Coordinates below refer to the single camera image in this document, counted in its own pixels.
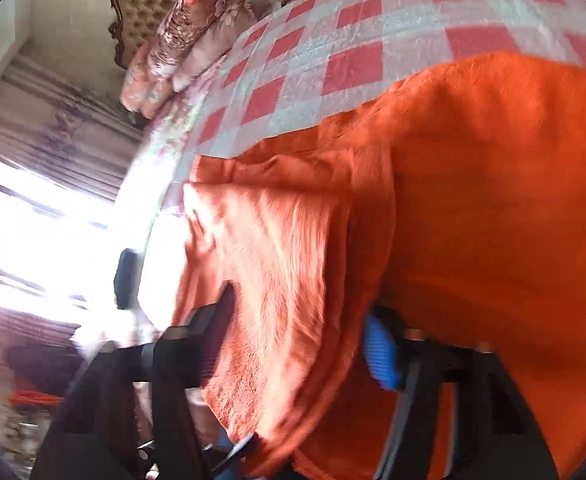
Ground pink folded quilt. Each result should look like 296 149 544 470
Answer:
172 7 260 94

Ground floral bed sheet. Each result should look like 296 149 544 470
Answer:
120 95 224 321

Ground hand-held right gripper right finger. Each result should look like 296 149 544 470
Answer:
363 305 559 480

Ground orange pants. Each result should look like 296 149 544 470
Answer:
170 51 586 480

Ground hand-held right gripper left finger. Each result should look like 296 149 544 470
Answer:
30 282 237 480

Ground pink floral pillow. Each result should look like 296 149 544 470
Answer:
135 80 175 117
120 40 174 106

